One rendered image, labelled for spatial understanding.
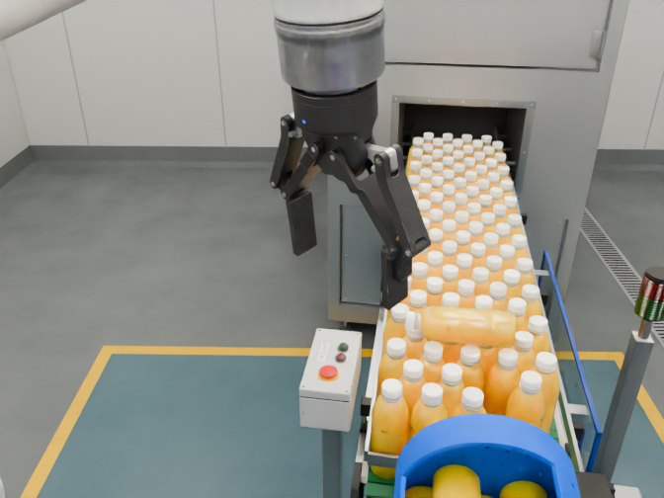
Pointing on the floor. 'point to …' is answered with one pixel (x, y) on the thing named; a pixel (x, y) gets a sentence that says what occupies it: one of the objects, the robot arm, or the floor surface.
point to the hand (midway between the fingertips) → (347, 266)
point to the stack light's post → (622, 404)
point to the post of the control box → (332, 463)
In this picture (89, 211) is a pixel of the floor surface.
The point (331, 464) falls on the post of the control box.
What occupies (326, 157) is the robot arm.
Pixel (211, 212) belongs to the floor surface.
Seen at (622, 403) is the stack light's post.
